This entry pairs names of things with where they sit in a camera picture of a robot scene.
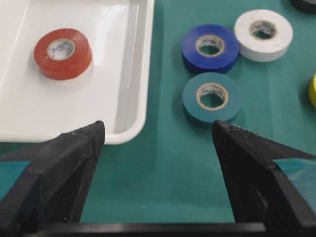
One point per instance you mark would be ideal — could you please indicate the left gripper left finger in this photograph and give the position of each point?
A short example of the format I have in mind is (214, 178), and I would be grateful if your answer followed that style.
(48, 182)

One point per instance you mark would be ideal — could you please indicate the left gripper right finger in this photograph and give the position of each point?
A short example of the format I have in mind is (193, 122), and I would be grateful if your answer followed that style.
(259, 191)

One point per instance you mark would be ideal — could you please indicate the red tape roll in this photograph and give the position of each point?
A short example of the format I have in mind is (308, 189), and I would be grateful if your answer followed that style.
(63, 54)

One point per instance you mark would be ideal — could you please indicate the black tape roll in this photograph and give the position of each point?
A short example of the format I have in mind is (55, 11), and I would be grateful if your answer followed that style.
(306, 6)

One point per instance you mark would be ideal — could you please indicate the teal tape roll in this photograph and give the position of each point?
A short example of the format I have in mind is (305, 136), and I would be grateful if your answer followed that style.
(211, 83)

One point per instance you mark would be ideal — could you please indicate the yellow tape roll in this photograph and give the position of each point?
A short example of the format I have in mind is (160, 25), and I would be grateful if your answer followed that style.
(312, 91)

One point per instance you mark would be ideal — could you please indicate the white plastic tray case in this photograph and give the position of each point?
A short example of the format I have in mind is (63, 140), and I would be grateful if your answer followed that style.
(113, 89)

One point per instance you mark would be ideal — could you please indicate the blue tape roll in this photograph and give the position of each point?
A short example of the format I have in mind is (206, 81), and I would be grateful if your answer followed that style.
(209, 48)

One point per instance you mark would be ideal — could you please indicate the white tape roll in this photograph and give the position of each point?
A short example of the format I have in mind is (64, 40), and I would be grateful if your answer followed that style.
(263, 35)

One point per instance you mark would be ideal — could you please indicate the green table cloth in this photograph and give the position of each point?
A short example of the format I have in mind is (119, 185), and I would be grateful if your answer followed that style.
(170, 172)

